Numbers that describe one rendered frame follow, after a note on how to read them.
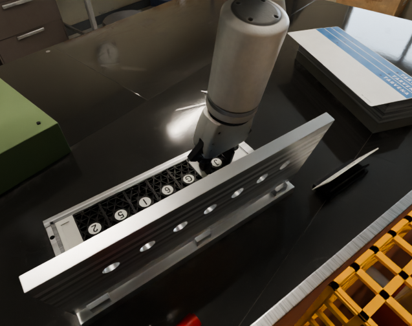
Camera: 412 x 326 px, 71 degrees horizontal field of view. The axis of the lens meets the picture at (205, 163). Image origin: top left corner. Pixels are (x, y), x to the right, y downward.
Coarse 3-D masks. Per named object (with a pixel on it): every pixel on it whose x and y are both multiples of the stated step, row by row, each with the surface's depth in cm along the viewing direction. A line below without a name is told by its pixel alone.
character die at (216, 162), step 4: (216, 156) 62; (220, 156) 63; (212, 160) 61; (216, 160) 61; (220, 160) 61; (224, 160) 62; (228, 160) 62; (212, 164) 61; (216, 164) 61; (220, 164) 61; (224, 164) 61; (212, 168) 61; (216, 168) 60; (220, 168) 61; (212, 172) 59
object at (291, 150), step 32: (320, 128) 43; (256, 160) 38; (288, 160) 47; (192, 192) 34; (224, 192) 39; (256, 192) 49; (128, 224) 31; (160, 224) 34; (192, 224) 41; (64, 256) 29; (96, 256) 30; (128, 256) 36; (160, 256) 44; (32, 288) 27; (64, 288) 31; (96, 288) 38
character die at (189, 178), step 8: (184, 160) 62; (168, 168) 60; (176, 168) 61; (184, 168) 61; (192, 168) 61; (176, 176) 60; (184, 176) 59; (192, 176) 59; (200, 176) 59; (184, 184) 58
